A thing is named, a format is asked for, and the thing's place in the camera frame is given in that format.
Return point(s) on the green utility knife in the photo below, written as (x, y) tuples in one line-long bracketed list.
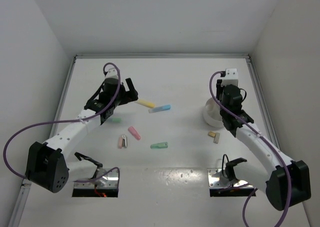
[(161, 145)]

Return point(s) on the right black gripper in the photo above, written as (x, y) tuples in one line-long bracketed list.
[(219, 88)]

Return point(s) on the yellow highlighter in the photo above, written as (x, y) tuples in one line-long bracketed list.
[(145, 103)]

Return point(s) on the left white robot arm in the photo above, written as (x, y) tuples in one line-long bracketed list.
[(47, 164)]

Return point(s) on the metal base plate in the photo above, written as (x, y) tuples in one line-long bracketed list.
[(216, 180), (105, 179)]

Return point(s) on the green highlighter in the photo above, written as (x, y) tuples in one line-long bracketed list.
[(115, 119)]

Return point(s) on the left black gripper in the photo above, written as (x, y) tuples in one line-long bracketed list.
[(131, 95)]

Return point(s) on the blue highlighter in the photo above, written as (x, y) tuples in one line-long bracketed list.
[(160, 108)]

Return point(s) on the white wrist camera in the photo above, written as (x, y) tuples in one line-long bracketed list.
[(112, 74), (231, 77)]

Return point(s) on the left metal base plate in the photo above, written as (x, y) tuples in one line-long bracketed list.
[(105, 179)]

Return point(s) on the pink eraser case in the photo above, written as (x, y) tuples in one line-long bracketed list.
[(134, 133)]

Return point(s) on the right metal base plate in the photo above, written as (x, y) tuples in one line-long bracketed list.
[(216, 180)]

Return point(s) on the white round divided container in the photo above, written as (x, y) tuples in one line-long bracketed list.
[(211, 114)]

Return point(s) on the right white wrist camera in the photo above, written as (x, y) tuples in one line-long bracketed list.
[(231, 77)]

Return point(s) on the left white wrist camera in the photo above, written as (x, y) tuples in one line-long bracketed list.
[(112, 74)]

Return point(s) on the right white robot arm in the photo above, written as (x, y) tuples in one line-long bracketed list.
[(283, 179)]

